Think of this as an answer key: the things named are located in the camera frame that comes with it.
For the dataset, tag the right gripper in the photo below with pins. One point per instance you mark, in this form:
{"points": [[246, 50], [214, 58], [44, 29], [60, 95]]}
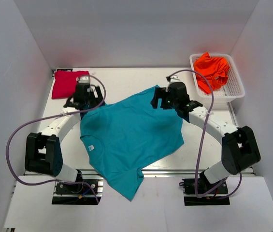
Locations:
{"points": [[160, 93]]}

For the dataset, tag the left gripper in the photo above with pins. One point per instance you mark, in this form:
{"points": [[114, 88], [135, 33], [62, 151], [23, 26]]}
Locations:
{"points": [[99, 94]]}

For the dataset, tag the teal t-shirt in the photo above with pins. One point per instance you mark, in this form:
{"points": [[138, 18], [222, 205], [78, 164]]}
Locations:
{"points": [[124, 137]]}

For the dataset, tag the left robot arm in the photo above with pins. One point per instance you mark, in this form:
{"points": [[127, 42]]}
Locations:
{"points": [[43, 149]]}

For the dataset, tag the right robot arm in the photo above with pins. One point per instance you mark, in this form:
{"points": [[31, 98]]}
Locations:
{"points": [[239, 149]]}

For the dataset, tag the folded red t-shirt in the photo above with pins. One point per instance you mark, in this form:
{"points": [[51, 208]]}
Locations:
{"points": [[65, 83]]}

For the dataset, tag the orange t-shirt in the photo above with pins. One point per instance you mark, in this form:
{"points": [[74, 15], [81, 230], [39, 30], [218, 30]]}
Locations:
{"points": [[214, 69]]}

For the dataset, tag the white plastic basket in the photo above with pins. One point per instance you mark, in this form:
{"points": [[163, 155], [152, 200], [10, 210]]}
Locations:
{"points": [[233, 88]]}

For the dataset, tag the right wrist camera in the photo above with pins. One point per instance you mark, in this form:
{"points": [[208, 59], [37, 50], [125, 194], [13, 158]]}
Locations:
{"points": [[172, 79]]}

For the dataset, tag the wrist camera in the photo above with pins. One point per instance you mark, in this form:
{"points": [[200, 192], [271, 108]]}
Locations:
{"points": [[83, 80], [172, 79]]}

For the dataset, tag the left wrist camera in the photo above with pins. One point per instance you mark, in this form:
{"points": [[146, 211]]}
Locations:
{"points": [[83, 80]]}

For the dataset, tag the aluminium table edge rail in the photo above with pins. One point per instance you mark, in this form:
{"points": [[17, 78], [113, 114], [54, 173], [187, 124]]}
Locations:
{"points": [[156, 172]]}

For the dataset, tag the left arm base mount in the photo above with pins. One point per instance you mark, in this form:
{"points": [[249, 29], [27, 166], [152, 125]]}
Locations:
{"points": [[89, 192]]}

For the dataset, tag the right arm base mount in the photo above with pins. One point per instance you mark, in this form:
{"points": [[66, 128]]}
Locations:
{"points": [[215, 197]]}

